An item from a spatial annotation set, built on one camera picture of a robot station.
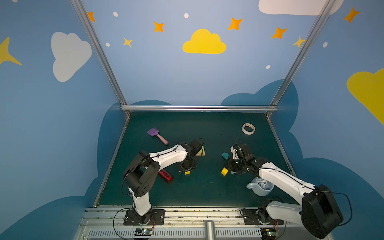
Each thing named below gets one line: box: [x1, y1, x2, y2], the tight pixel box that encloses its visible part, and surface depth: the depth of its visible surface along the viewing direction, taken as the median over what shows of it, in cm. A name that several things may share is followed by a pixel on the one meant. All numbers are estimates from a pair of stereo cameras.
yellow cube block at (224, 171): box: [221, 167, 229, 176], surface depth 90 cm
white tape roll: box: [241, 123, 256, 135], surface depth 113 cm
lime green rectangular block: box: [195, 145, 205, 156], surface depth 78 cm
